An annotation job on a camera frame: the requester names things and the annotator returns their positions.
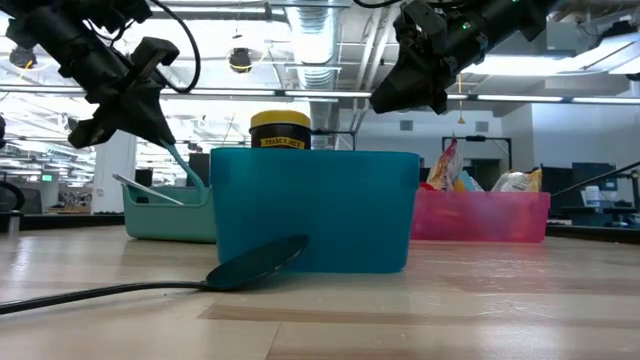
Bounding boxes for white pillar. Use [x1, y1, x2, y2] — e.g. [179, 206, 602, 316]
[92, 130, 137, 214]

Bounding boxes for black spoon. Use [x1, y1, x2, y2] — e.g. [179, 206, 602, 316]
[0, 233, 311, 316]

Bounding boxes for yellow-lid seasoning jar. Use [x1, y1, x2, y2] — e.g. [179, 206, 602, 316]
[248, 110, 312, 151]

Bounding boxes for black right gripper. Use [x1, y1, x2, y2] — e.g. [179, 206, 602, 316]
[368, 0, 491, 116]

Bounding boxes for yellow ramen packet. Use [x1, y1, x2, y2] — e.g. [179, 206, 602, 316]
[491, 168, 544, 194]

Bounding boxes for silver metal spoon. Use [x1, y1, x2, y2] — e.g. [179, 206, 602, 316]
[111, 172, 186, 207]

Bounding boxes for black square panel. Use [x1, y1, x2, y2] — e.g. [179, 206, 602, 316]
[188, 152, 212, 188]

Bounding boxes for dark background monitors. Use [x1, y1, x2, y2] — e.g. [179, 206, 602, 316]
[514, 162, 640, 201]

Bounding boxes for silver ceiling air duct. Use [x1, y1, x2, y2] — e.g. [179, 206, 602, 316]
[284, 0, 346, 149]

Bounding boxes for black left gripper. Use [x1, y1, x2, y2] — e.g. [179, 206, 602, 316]
[67, 64, 177, 150]

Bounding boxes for blue rectangular plastic bin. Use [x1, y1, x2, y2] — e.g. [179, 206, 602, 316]
[208, 147, 421, 275]

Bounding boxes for black ceiling dome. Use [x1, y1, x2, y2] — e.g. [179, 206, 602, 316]
[228, 47, 253, 74]
[8, 44, 39, 70]

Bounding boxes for red plastic bin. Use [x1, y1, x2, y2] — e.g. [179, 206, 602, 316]
[410, 190, 551, 245]

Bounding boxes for teal plastic bin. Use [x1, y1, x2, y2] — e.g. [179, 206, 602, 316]
[121, 183, 218, 245]

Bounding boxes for long ceiling light strip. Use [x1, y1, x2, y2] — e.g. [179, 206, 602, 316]
[0, 85, 640, 104]

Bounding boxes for blue-edged ramen packet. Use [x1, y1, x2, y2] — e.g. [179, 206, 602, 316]
[453, 169, 485, 193]

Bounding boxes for teal plastic spoon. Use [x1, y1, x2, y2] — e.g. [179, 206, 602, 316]
[160, 140, 210, 194]

